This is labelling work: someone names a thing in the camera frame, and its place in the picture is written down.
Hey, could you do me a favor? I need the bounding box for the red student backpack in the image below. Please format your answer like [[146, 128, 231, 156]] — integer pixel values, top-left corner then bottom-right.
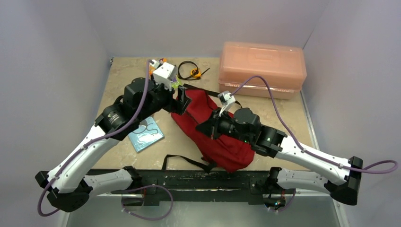
[[171, 84, 255, 173]]

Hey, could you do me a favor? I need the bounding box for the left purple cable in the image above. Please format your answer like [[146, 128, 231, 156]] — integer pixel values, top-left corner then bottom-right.
[[37, 59, 155, 218]]

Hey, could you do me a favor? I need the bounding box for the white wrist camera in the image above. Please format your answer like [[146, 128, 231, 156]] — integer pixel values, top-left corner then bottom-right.
[[149, 59, 178, 91], [218, 91, 236, 116]]

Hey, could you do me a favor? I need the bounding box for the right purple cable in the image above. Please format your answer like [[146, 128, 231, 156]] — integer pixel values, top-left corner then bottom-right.
[[231, 75, 399, 175]]

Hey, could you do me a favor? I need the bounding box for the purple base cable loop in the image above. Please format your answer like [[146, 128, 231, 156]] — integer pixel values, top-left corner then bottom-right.
[[121, 184, 174, 221]]

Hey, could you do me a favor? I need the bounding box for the green paperback book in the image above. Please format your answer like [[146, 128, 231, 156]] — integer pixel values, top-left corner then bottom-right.
[[171, 76, 182, 89]]

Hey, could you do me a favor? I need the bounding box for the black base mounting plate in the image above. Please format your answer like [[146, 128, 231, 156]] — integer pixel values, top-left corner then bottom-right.
[[78, 168, 309, 207]]

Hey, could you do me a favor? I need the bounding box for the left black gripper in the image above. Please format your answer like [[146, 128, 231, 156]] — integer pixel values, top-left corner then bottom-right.
[[137, 74, 191, 122]]

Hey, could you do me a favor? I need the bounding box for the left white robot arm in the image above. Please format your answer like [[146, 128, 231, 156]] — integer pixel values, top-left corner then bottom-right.
[[35, 77, 191, 212]]

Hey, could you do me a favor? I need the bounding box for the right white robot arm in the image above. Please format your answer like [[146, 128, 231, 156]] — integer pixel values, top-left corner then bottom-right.
[[195, 108, 363, 206]]

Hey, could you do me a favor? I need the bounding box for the black cable with orange tag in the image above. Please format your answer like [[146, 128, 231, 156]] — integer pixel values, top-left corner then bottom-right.
[[175, 61, 211, 81]]

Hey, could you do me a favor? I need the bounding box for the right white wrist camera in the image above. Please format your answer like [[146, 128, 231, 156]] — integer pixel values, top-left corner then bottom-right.
[[218, 91, 236, 116]]

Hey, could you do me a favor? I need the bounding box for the translucent orange plastic box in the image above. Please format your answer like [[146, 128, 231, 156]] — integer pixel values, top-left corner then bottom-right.
[[218, 42, 307, 100]]

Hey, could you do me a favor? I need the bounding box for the light blue notebook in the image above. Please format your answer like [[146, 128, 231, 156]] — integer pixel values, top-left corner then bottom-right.
[[128, 116, 164, 153]]

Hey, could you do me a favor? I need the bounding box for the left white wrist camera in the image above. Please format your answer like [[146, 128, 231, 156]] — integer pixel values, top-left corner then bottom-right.
[[149, 59, 178, 91]]

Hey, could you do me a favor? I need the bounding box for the purple Roald Dahl book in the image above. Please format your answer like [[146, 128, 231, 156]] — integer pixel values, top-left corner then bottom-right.
[[147, 58, 167, 76]]

